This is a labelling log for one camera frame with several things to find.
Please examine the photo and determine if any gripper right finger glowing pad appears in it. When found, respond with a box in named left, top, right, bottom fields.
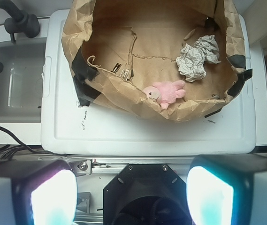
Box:
left=186, top=154, right=267, bottom=225

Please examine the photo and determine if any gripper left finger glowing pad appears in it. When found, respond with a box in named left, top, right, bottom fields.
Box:
left=0, top=160, right=77, bottom=225

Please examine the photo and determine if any white plastic cooler lid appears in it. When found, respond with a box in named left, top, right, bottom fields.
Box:
left=41, top=10, right=256, bottom=157

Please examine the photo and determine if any white sink basin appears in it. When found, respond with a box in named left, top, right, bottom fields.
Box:
left=0, top=38, right=46, bottom=123

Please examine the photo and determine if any pink plush toy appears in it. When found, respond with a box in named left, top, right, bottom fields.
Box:
left=142, top=80, right=186, bottom=110

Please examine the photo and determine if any crumpled white paper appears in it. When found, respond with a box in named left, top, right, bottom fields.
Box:
left=175, top=35, right=221, bottom=83

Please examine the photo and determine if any brown paper bag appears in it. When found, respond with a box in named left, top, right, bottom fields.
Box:
left=61, top=0, right=252, bottom=122

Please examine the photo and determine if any black cables bundle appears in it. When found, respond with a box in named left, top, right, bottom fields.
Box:
left=0, top=120, right=54, bottom=161

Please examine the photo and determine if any silver corner bracket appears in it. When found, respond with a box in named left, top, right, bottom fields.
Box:
left=69, top=159, right=92, bottom=177

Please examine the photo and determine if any black octagonal mount plate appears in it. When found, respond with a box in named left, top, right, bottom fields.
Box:
left=103, top=164, right=193, bottom=225

